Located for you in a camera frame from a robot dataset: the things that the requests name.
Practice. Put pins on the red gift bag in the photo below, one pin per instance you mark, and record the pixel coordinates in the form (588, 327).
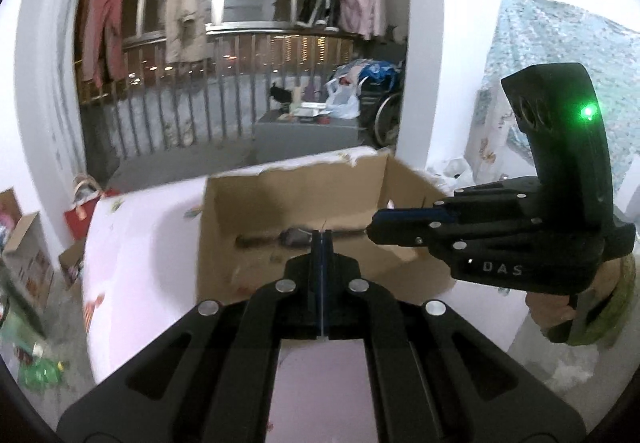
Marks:
(80, 218)

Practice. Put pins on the hanging pale pink jacket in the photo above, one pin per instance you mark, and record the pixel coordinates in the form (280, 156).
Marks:
(362, 3)

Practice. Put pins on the metal balcony railing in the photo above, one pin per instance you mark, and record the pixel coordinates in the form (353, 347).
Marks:
(165, 95)

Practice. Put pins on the green plastic bottle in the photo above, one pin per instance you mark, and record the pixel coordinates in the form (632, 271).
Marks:
(42, 373)

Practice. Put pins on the hanging beige coat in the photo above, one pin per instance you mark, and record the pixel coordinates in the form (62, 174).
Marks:
(185, 8)

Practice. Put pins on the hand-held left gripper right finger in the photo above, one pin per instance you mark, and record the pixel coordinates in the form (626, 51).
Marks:
(342, 283)

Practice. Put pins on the cardboard box with clutter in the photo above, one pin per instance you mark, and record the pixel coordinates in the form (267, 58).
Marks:
(30, 243)

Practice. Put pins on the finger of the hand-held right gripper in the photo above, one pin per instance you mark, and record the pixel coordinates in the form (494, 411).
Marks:
(415, 214)
(425, 235)

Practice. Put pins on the blue floral cloth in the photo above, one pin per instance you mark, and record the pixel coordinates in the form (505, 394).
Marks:
(540, 33)

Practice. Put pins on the small white plastic bag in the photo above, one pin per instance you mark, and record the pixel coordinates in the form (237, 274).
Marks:
(345, 105)

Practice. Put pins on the rolled printed sheet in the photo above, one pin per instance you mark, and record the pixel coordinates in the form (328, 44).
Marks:
(492, 133)

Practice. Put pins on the wheelchair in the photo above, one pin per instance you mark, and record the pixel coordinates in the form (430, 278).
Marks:
(385, 118)

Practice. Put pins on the person's right hand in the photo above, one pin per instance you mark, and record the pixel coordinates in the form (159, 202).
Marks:
(547, 310)

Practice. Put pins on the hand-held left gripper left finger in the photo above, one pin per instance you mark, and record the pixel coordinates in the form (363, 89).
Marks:
(305, 283)

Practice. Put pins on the blue bag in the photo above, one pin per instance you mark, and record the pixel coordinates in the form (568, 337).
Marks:
(372, 72)

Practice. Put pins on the dark blue smartwatch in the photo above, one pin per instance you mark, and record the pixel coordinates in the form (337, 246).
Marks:
(295, 238)

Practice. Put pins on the large white plastic bag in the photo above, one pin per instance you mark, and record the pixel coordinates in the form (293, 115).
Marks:
(455, 170)

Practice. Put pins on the white flat box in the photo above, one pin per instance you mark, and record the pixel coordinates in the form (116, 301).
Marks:
(307, 111)

